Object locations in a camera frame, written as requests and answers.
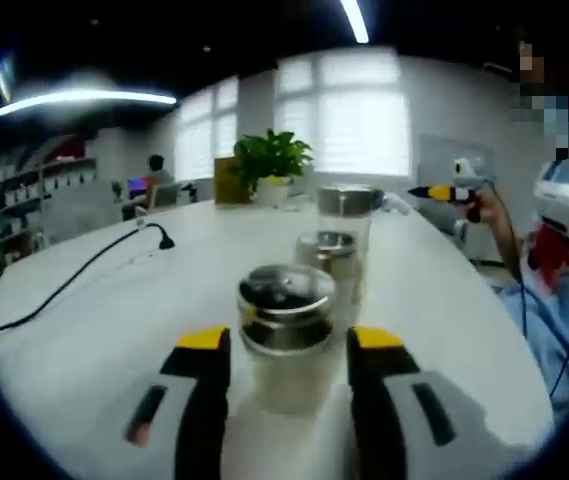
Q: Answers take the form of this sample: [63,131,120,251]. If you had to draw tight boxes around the white storage shelf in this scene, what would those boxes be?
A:
[0,156,101,261]

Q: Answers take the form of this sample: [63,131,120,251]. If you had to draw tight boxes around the small seasoning bottle beige powder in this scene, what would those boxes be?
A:
[237,263,339,415]

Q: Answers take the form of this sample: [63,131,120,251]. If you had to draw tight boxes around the brown paper bag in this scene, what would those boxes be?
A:
[213,155,254,206]

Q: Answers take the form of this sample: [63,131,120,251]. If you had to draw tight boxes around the person in blue shirt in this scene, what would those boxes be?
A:
[493,149,569,416]

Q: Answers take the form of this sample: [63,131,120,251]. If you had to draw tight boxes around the white hand controller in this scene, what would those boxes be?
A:
[380,192,414,217]

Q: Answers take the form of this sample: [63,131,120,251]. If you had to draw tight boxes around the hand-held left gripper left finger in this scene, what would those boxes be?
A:
[83,325,231,480]

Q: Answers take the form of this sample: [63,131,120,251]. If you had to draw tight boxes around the black cable with plug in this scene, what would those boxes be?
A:
[0,222,176,339]

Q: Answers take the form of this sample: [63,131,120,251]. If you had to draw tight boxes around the large seasoning bottle brown powder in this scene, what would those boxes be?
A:
[315,183,376,314]

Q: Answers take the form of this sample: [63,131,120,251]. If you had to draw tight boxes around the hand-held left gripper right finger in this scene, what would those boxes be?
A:
[347,326,520,480]

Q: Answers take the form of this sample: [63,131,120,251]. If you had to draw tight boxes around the white plant pot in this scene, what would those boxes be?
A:
[255,174,296,209]

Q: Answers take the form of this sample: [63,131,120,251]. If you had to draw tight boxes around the row of white storage boxes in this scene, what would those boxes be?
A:
[0,162,99,206]

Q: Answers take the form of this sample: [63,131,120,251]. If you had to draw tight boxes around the light office chair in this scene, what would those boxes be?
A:
[148,182,185,209]

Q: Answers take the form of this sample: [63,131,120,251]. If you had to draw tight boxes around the small seasoning bottle white powder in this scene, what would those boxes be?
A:
[292,230,365,321]

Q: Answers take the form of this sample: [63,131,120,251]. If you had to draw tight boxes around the long ceiling light strip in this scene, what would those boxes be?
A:
[0,88,179,124]
[338,0,371,45]

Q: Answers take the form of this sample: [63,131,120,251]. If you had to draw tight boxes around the green leafy plant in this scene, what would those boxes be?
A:
[227,128,316,195]

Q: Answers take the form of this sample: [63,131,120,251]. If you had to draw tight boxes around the white and red chest device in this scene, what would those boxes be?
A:
[527,158,569,294]

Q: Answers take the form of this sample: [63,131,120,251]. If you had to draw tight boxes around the person's right hand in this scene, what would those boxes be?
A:
[477,191,504,237]

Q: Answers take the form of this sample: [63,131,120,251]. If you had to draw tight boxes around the window with white blinds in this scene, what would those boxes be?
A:
[274,49,411,177]
[177,77,239,182]

